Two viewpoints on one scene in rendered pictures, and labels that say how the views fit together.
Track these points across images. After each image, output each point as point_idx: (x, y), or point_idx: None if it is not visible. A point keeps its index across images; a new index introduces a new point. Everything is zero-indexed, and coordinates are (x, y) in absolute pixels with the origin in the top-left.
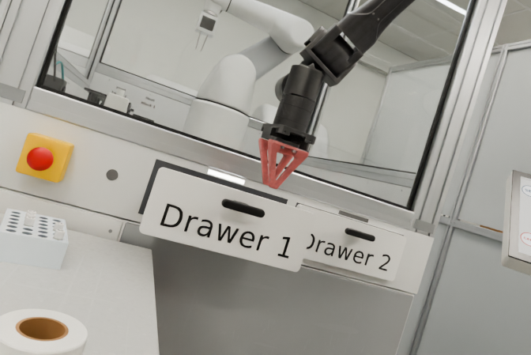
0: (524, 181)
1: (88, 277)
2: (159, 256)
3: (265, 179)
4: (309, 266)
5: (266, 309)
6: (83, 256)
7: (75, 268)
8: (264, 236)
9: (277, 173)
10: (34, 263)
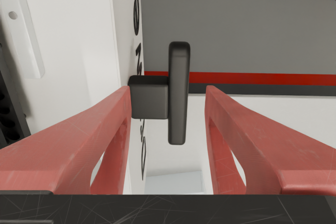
0: None
1: (206, 151)
2: None
3: (129, 118)
4: None
5: None
6: (147, 159)
7: (189, 161)
8: None
9: (119, 111)
10: (205, 186)
